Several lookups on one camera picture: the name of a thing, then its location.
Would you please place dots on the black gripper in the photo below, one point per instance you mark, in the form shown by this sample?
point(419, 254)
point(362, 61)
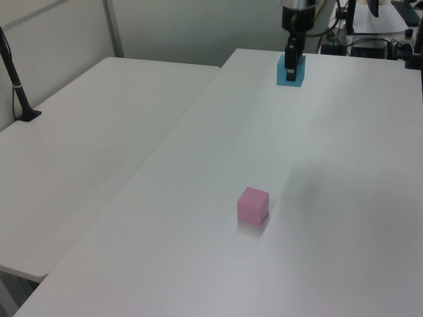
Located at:
point(299, 18)

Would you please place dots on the blue cube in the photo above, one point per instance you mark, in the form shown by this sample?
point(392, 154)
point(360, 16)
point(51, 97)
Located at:
point(281, 76)

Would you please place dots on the pink cube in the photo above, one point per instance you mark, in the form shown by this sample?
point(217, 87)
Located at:
point(251, 206)

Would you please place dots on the small black box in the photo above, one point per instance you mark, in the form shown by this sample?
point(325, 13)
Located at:
point(333, 49)

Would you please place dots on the green circuit board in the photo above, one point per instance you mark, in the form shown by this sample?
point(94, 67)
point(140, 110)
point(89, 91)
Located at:
point(331, 39)

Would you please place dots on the small black round device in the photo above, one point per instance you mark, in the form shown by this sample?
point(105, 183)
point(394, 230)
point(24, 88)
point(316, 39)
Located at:
point(340, 13)

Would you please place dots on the black electronics box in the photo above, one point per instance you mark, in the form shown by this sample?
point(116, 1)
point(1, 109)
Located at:
point(368, 49)

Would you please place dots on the black curved hanging object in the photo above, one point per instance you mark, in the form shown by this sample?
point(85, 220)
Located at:
point(373, 8)

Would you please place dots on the white paper sheets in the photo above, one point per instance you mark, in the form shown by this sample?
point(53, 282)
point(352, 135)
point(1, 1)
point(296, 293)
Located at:
point(380, 20)

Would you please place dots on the black keyboard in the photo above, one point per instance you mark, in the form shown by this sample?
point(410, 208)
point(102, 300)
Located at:
point(406, 11)

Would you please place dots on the black monitor stand post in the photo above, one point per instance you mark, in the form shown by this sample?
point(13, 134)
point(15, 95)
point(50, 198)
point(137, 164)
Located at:
point(350, 18)

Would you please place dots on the black camera on clamp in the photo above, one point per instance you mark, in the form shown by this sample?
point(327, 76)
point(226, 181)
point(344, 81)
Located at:
point(413, 59)

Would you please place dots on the grey partition frame post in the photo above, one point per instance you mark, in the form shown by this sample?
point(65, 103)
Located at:
point(114, 29)

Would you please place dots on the black camera stand pole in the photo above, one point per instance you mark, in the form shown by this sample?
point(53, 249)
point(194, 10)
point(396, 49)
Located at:
point(15, 82)

